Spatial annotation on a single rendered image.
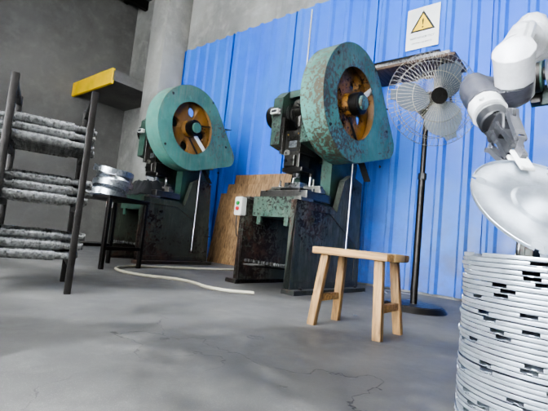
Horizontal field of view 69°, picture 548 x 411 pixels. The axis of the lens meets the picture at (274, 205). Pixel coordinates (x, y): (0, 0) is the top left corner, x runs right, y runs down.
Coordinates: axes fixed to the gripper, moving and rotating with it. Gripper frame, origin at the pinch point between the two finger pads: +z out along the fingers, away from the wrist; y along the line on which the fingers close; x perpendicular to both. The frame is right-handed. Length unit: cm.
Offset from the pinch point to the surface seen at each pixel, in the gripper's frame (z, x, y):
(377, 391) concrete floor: 34, -23, -48
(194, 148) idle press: -244, -138, -186
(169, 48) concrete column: -495, -234, -196
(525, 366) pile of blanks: 42.4, -9.2, -11.4
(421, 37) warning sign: -307, 63, -76
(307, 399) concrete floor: 40, -41, -41
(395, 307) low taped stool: -19, 1, -88
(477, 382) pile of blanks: 42.4, -13.8, -18.8
